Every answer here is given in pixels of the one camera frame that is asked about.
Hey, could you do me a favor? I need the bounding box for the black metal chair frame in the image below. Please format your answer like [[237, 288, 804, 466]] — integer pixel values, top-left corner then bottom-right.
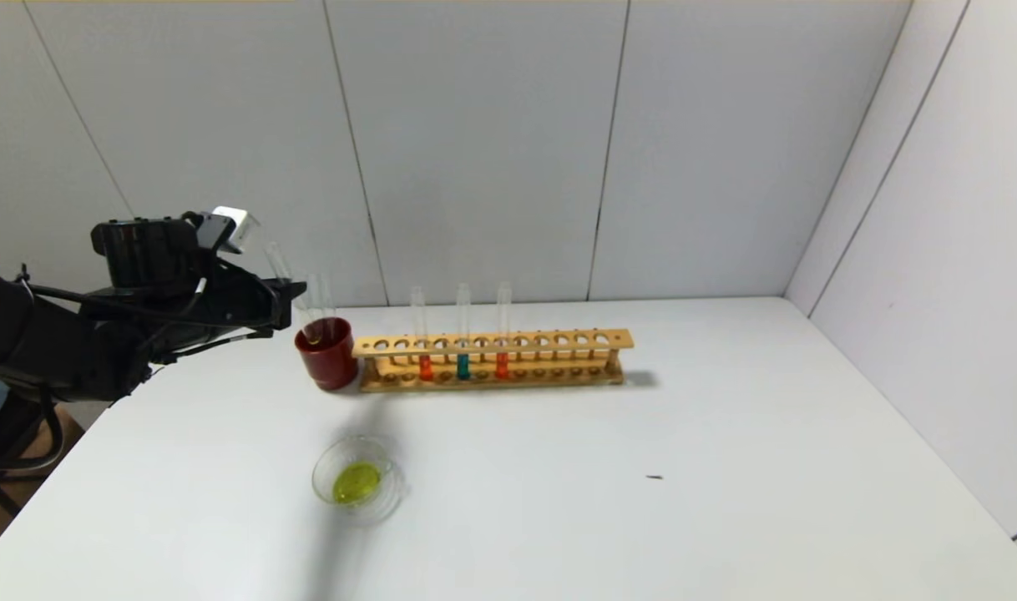
[[0, 376, 68, 518]]

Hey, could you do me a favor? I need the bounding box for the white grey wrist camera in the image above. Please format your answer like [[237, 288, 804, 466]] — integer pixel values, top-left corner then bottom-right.
[[196, 206, 251, 255]]

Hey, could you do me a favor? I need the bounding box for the wooden test tube rack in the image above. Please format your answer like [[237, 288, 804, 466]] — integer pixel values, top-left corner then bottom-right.
[[352, 328, 635, 393]]

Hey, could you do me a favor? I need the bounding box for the clear glass beaker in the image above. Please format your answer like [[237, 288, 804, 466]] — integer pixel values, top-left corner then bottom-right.
[[311, 435, 407, 527]]

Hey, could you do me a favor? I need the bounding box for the test tube with red liquid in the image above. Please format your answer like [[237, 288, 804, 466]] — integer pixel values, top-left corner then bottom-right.
[[496, 282, 513, 380], [409, 286, 434, 382]]

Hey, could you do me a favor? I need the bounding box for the dark red cup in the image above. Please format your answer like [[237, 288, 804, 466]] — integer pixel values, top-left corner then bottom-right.
[[296, 317, 359, 391]]

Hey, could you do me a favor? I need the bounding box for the test tube with yellow liquid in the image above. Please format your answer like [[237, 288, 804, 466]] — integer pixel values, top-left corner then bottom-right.
[[264, 242, 322, 345]]

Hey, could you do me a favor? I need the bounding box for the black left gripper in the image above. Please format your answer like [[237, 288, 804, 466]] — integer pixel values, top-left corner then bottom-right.
[[206, 258, 307, 344]]

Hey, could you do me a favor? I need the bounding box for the test tube with teal liquid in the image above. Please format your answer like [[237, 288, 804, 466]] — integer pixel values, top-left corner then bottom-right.
[[455, 284, 473, 381]]

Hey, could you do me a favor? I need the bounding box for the empty glass test tube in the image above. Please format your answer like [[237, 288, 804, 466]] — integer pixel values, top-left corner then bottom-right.
[[309, 272, 337, 335]]

